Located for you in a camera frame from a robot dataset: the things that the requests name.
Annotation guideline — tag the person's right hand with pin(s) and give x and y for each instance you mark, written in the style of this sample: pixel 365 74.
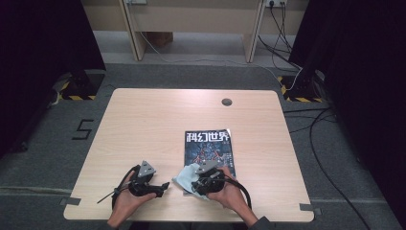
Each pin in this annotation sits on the person's right hand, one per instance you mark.
pixel 233 195

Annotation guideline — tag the grey tape piece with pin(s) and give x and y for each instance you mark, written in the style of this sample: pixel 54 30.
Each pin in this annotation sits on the grey tape piece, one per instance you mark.
pixel 309 207
pixel 70 201

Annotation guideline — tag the brown cardboard box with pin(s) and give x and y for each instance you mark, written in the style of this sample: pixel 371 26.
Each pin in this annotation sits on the brown cardboard box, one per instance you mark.
pixel 159 39

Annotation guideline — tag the dark illustrated magazine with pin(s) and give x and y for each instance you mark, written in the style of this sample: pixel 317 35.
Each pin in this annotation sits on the dark illustrated magazine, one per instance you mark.
pixel 207 140

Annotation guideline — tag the light blue cloth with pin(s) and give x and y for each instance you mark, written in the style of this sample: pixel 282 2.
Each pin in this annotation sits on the light blue cloth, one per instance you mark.
pixel 183 179

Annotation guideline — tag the black curtain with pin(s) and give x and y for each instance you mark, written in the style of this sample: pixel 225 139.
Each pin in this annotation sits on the black curtain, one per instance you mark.
pixel 367 64
pixel 32 64

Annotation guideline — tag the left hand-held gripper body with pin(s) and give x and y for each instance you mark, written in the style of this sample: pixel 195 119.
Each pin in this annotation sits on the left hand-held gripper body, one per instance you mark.
pixel 142 188

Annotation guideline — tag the stand base with striped tape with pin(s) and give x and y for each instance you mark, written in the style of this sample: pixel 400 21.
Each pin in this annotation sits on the stand base with striped tape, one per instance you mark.
pixel 300 87
pixel 83 86

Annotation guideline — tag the white wall socket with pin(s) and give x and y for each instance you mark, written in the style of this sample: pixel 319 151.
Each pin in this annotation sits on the white wall socket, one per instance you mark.
pixel 276 2

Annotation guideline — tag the person's left hand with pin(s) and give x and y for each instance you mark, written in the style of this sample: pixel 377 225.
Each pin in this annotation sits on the person's left hand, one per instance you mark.
pixel 127 204

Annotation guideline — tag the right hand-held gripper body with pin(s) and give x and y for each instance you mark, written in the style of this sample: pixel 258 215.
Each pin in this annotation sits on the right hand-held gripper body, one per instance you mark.
pixel 210 183

